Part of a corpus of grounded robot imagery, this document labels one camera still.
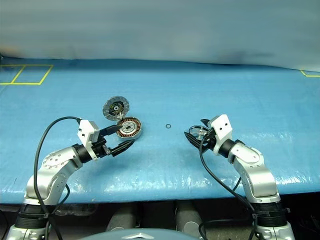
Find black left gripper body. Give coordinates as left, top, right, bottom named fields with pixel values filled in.
left=92, top=133, right=112, bottom=159

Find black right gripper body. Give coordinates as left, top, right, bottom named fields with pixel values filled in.
left=199, top=128, right=218, bottom=154

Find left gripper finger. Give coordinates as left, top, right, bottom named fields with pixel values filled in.
left=99, top=123, right=124, bottom=137
left=107, top=140, right=135, bottom=157

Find silver spoked motor rotor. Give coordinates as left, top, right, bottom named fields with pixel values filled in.
left=188, top=124, right=210, bottom=141

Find motor stator base copper windings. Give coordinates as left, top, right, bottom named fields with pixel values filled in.
left=115, top=116, right=144, bottom=141

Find round grey metal disc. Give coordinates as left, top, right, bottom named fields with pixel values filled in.
left=102, top=95, right=130, bottom=122

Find blue foam table sheet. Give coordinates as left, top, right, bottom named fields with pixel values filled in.
left=0, top=56, right=320, bottom=205

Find grey rounded cylinder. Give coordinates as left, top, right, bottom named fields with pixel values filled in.
left=175, top=200, right=204, bottom=234
left=105, top=206, right=137, bottom=232

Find blue-grey robot torso with logo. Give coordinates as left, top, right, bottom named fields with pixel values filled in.
left=79, top=228, right=194, bottom=240

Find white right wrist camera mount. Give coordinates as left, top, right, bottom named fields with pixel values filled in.
left=208, top=113, right=235, bottom=155

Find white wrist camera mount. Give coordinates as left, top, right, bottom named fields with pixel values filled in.
left=208, top=113, right=235, bottom=155
left=77, top=119, right=101, bottom=160

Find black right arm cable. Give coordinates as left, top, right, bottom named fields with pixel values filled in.
left=198, top=134, right=259, bottom=240

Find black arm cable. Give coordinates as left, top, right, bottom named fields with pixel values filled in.
left=198, top=134, right=259, bottom=240
left=33, top=116, right=82, bottom=240

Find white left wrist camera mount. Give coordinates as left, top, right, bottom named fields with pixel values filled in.
left=77, top=119, right=101, bottom=160

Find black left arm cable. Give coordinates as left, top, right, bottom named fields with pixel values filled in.
left=33, top=116, right=82, bottom=240

